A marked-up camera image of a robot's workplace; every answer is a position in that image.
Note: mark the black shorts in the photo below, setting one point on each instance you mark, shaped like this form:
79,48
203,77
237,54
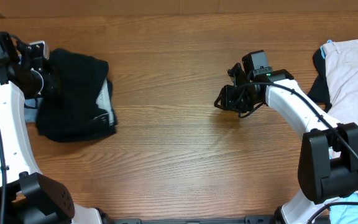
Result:
82,109

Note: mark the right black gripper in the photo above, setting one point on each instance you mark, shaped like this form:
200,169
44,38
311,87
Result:
229,98

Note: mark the folded blue denim shorts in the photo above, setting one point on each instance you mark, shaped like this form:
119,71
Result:
31,109

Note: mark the light blue garment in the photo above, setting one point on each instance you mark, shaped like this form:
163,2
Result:
350,211

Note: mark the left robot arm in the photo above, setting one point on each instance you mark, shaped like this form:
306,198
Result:
26,195

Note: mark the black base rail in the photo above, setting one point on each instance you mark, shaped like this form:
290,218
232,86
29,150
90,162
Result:
191,221

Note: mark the black garment under pile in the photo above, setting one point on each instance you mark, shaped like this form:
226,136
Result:
319,92

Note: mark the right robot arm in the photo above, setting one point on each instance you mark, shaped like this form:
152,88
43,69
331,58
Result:
328,164

